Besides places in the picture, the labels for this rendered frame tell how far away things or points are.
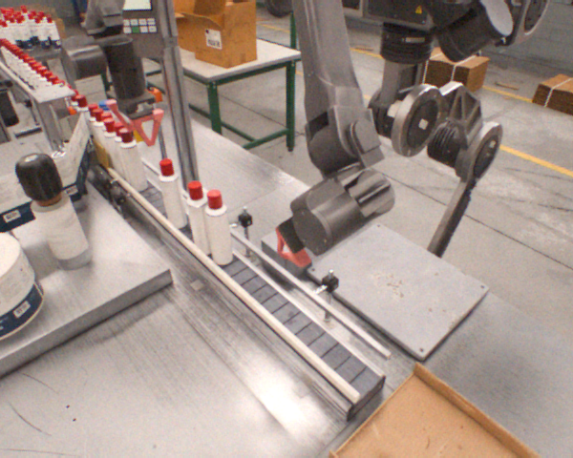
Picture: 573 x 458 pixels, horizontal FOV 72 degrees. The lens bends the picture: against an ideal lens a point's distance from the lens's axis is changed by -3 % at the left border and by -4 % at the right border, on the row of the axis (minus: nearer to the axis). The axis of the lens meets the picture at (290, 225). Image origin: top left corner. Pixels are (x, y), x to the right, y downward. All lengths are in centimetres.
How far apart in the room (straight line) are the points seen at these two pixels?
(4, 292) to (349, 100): 79
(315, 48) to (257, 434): 66
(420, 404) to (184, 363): 49
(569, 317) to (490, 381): 153
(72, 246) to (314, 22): 81
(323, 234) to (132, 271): 72
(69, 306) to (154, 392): 30
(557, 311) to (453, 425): 165
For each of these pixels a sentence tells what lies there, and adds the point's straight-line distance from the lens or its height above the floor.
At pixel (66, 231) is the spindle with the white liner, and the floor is 100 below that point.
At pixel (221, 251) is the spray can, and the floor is 93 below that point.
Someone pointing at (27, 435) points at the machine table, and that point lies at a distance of 97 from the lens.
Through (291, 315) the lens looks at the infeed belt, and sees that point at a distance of 93.
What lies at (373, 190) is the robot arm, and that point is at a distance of 49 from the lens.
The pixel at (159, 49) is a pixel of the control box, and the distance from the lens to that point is 120.
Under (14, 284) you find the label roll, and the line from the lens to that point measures 102.
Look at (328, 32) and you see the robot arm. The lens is 55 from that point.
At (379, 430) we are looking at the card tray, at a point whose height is 83.
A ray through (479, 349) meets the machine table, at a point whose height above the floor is 83.
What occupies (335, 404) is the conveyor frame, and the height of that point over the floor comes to 86.
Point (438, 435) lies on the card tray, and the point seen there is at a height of 83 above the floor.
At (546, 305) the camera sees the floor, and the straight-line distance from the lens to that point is 248.
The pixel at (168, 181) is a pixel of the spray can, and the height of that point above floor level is 104.
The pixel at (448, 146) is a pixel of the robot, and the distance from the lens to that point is 162.
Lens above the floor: 160
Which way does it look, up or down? 39 degrees down
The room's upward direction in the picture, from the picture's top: straight up
